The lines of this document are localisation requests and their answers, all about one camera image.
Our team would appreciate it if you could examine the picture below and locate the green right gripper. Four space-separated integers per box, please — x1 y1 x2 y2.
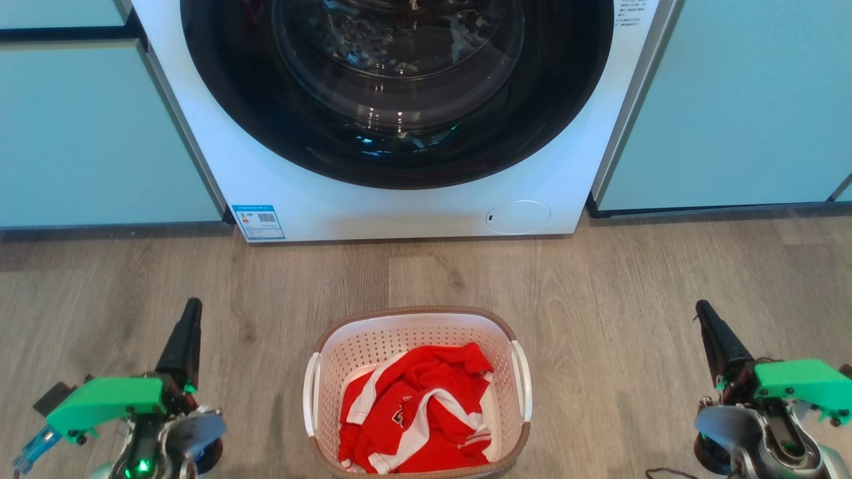
696 300 852 426

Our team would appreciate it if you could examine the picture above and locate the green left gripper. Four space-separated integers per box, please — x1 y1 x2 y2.
45 297 202 445

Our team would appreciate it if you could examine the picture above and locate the white perforated laundry basket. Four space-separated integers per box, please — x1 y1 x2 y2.
303 306 533 479

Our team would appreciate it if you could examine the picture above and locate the blue energy label sticker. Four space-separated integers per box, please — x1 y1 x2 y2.
232 204 286 241

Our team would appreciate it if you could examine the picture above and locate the large pale teal cabinet door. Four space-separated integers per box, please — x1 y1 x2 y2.
0 39 227 230

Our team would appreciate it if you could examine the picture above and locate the round white filter cover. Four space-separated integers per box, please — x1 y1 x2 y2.
485 200 552 235

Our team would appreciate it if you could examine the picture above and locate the red white-striped jersey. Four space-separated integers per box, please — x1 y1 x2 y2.
337 342 495 474

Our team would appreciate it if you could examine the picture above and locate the wide pale teal cabinet door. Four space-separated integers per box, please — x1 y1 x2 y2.
586 0 852 219

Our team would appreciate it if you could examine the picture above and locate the white front-load washing machine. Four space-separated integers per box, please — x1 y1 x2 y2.
131 0 683 243

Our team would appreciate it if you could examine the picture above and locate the round black glass washer door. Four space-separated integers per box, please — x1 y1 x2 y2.
180 0 614 190

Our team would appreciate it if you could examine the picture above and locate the small printed text sticker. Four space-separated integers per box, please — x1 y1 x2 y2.
614 0 650 27

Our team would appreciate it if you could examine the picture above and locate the small pale teal cabinet door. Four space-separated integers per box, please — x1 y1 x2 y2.
0 0 130 31

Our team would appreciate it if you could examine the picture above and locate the teal plug left camera cable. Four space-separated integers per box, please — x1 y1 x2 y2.
12 424 62 474

